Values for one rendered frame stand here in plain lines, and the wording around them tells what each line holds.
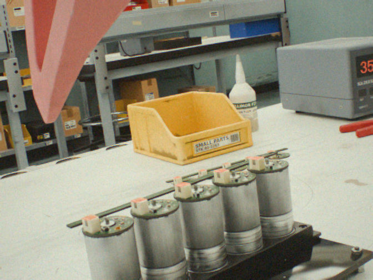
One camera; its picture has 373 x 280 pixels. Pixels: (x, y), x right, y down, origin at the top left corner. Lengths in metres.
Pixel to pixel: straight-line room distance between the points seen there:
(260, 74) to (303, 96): 5.62
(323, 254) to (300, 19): 6.18
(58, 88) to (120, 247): 0.13
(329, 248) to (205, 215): 0.09
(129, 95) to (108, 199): 4.60
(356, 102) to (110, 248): 0.52
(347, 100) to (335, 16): 5.46
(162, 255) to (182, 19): 2.83
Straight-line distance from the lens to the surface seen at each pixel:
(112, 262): 0.27
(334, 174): 0.53
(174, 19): 3.07
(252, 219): 0.33
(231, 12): 3.32
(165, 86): 5.61
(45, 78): 0.16
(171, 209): 0.29
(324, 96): 0.77
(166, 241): 0.29
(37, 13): 0.17
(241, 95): 0.73
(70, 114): 4.59
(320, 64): 0.77
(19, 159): 2.74
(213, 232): 0.31
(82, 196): 0.56
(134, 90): 5.06
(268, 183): 0.34
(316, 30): 6.36
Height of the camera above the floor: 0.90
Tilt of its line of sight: 12 degrees down
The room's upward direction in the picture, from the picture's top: 8 degrees counter-clockwise
